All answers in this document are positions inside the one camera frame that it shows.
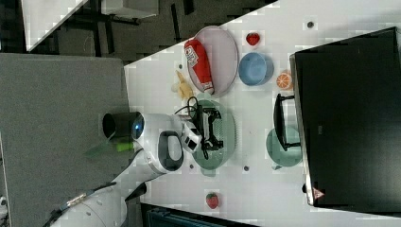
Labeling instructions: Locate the white side table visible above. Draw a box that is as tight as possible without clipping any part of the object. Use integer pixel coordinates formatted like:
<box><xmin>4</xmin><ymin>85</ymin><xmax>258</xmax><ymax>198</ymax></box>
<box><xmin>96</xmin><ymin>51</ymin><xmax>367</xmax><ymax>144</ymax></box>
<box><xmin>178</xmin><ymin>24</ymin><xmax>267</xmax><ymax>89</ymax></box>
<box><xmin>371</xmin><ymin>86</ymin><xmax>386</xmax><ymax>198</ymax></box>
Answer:
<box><xmin>21</xmin><ymin>0</ymin><xmax>89</xmax><ymax>52</ymax></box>

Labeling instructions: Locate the green plastic strainer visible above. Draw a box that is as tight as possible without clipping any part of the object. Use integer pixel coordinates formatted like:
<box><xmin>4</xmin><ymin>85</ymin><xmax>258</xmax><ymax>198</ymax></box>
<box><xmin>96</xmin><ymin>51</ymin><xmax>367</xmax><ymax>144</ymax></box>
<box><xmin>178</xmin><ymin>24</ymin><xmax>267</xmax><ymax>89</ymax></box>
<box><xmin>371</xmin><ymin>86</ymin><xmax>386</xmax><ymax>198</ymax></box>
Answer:
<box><xmin>190</xmin><ymin>94</ymin><xmax>235</xmax><ymax>177</ymax></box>

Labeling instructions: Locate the black cylinder post upper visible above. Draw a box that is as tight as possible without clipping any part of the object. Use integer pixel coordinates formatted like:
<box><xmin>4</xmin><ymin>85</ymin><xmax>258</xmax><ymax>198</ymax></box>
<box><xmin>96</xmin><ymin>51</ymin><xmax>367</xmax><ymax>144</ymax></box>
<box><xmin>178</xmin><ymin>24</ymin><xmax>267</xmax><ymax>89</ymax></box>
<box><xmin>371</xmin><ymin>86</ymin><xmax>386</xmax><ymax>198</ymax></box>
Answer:
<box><xmin>102</xmin><ymin>112</ymin><xmax>141</xmax><ymax>138</ymax></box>

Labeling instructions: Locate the pale pink oval plate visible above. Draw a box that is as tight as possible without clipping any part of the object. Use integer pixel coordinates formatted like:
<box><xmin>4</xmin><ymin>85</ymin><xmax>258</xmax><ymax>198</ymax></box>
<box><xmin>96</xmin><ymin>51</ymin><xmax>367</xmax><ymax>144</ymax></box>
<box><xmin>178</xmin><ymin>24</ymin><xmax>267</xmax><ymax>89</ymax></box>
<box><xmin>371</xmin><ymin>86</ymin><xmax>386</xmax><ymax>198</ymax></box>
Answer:
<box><xmin>184</xmin><ymin>26</ymin><xmax>239</xmax><ymax>96</ymax></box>

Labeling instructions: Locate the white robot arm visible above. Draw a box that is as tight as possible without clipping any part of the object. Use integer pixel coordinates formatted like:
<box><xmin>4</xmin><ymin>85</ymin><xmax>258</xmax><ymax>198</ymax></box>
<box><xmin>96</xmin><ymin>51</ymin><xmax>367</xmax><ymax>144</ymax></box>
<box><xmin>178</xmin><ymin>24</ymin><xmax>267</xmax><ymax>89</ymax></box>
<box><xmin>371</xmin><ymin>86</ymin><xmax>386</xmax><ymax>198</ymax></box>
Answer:
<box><xmin>43</xmin><ymin>105</ymin><xmax>223</xmax><ymax>227</ymax></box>

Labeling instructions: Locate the orange slice toy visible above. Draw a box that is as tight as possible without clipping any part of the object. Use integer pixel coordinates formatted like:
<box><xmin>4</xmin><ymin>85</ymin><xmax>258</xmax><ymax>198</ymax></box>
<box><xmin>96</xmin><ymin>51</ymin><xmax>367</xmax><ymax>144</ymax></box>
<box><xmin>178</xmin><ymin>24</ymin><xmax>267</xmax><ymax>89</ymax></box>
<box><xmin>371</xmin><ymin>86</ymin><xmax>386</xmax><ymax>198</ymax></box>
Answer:
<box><xmin>276</xmin><ymin>73</ymin><xmax>293</xmax><ymax>90</ymax></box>

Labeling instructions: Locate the yellow plush banana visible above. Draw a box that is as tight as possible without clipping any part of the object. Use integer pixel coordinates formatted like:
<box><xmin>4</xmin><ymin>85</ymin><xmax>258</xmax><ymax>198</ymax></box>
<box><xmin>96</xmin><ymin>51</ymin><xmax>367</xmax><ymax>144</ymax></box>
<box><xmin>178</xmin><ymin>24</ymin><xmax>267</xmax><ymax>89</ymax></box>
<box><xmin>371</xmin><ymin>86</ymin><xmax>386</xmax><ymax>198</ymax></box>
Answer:
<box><xmin>171</xmin><ymin>71</ymin><xmax>194</xmax><ymax>100</ymax></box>

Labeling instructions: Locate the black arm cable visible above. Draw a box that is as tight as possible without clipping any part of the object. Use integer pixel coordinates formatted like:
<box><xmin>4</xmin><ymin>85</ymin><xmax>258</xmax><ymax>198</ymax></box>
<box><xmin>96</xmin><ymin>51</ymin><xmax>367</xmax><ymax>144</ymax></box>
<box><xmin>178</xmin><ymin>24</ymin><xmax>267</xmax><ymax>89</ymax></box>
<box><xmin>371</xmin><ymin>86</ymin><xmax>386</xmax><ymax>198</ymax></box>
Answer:
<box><xmin>44</xmin><ymin>96</ymin><xmax>202</xmax><ymax>227</ymax></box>

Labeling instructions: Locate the red strawberry toy far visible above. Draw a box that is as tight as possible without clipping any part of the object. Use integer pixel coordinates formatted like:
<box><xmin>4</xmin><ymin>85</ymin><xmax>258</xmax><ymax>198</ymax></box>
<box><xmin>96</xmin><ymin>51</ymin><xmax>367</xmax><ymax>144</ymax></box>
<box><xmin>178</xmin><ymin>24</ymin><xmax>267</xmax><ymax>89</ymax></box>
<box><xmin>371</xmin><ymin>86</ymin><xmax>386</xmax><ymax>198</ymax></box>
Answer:
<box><xmin>246</xmin><ymin>32</ymin><xmax>260</xmax><ymax>46</ymax></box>

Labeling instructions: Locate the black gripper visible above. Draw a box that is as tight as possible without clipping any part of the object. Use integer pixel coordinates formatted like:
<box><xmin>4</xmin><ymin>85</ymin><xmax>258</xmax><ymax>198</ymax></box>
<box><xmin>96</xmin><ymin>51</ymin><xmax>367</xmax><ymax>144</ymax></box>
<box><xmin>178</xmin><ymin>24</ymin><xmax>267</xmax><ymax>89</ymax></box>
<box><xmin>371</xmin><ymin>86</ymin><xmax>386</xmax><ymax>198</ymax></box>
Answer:
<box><xmin>196</xmin><ymin>105</ymin><xmax>223</xmax><ymax>151</ymax></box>

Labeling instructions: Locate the black cylinder post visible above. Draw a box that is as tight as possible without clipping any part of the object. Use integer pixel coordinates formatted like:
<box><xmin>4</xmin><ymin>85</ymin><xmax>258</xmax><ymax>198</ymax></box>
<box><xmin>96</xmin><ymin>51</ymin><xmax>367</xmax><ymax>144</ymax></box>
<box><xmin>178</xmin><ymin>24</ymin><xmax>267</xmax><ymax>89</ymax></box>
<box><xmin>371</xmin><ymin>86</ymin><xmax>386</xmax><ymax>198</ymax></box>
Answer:
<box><xmin>102</xmin><ymin>112</ymin><xmax>141</xmax><ymax>138</ymax></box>
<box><xmin>125</xmin><ymin>183</ymin><xmax>147</xmax><ymax>201</ymax></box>

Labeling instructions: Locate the blue bowl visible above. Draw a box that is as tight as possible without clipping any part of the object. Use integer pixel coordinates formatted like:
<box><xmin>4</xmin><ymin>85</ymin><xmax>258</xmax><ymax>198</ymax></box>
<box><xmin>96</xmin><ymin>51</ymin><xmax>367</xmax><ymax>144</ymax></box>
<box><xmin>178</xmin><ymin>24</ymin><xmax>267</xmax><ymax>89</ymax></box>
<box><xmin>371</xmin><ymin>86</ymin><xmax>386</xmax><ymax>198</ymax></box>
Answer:
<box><xmin>238</xmin><ymin>52</ymin><xmax>274</xmax><ymax>86</ymax></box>

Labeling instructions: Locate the black toaster oven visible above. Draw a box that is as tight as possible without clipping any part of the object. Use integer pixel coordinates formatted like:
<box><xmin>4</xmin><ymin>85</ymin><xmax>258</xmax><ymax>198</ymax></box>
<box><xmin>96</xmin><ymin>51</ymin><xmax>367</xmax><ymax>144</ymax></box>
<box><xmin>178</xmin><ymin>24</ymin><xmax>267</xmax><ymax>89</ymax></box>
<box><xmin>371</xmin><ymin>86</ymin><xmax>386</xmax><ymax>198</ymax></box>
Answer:
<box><xmin>273</xmin><ymin>26</ymin><xmax>401</xmax><ymax>217</ymax></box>

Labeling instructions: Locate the black cylinder post lower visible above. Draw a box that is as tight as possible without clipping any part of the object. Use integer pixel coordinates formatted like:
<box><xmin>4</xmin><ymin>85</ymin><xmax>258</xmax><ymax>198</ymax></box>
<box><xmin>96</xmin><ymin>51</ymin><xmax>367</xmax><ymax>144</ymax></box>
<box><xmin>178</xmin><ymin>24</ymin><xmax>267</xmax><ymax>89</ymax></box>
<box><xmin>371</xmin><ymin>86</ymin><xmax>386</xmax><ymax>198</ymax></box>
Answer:
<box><xmin>125</xmin><ymin>183</ymin><xmax>147</xmax><ymax>201</ymax></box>

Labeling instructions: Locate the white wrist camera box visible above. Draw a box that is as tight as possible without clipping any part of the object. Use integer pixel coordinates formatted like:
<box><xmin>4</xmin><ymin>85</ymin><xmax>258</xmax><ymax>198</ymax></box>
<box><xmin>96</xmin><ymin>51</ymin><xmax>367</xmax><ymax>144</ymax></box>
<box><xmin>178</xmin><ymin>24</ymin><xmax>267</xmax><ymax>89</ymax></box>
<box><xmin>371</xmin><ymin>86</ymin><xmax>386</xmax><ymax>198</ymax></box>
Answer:
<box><xmin>182</xmin><ymin>121</ymin><xmax>202</xmax><ymax>153</ymax></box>

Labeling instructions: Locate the red plush ketchup bottle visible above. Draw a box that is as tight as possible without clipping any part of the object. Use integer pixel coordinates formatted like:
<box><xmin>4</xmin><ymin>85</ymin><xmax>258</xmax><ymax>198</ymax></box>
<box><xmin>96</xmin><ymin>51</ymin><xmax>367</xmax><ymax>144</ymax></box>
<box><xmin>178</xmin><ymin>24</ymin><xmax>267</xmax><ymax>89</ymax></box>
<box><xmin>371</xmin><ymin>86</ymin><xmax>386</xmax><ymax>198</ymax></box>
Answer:
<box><xmin>184</xmin><ymin>39</ymin><xmax>215</xmax><ymax>95</ymax></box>

